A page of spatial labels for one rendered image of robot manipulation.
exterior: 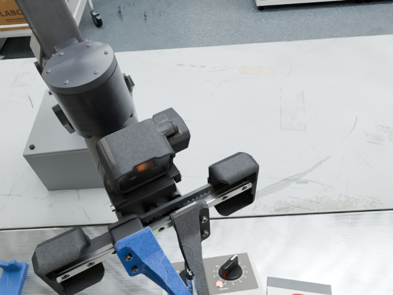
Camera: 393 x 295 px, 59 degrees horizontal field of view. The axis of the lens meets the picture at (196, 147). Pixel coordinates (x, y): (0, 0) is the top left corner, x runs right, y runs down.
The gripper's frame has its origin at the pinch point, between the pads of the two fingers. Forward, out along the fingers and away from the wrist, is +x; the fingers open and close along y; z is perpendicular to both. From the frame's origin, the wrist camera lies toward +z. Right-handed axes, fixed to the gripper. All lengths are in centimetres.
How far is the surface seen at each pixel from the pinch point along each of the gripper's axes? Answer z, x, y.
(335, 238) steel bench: -26.0, -3.0, 25.5
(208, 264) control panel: -22.4, -7.8, 5.6
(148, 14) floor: -115, -234, 75
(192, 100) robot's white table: -26, -42, 21
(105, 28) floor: -115, -234, 40
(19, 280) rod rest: -25.2, -20.3, -19.9
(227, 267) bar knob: -19.3, -5.2, 7.0
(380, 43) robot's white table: -26, -36, 69
